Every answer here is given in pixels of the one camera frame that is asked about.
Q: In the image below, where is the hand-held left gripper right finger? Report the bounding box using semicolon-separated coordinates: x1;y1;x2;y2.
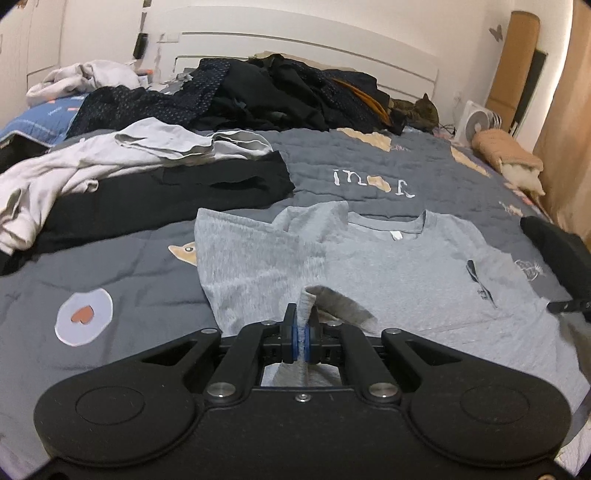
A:
302;308;468;403

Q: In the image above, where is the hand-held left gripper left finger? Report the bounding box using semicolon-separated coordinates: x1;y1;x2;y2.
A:
134;302;302;403

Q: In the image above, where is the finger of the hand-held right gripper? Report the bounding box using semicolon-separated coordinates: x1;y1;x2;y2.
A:
547;299;591;320

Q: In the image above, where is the grey t-shirt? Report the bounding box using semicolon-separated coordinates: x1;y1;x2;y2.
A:
194;200;591;416

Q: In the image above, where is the pile of black clothes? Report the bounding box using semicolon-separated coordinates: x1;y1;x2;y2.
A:
194;53;393;136

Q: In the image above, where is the dark cloth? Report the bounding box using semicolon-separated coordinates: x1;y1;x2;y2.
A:
520;215;591;303

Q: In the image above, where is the grey patterned quilt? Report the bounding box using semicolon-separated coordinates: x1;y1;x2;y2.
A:
0;127;591;467

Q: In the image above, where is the tan knitted pillow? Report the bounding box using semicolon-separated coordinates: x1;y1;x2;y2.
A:
471;128;546;195

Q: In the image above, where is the black garment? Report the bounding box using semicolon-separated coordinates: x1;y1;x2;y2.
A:
0;150;296;277

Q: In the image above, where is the tan curtain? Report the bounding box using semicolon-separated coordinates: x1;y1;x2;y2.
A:
531;0;591;232

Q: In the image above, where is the white box fan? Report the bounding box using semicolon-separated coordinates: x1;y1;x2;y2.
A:
455;100;502;141

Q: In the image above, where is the dark framed board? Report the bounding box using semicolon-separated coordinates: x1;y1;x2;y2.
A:
510;50;548;137

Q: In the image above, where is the tabby cat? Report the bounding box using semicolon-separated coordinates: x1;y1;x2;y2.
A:
390;92;439;131

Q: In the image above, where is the brown cardboard board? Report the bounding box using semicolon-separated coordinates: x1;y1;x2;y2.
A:
485;11;541;134

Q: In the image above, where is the white t-shirt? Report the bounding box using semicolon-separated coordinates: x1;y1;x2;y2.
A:
0;116;275;254

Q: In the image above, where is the white headboard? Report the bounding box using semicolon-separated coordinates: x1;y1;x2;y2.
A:
174;31;439;100

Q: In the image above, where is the navy dotted garment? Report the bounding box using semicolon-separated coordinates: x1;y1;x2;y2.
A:
67;60;232;139

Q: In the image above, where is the white crumpled hoodie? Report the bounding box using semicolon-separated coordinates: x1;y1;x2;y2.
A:
25;60;148;108

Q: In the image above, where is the blue pillow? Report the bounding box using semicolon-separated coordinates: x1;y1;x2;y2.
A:
0;92;93;148

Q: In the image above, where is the white wardrobe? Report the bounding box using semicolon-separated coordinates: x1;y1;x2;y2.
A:
0;0;68;125

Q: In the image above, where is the orange strap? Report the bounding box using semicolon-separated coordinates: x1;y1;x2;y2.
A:
330;76;393;127

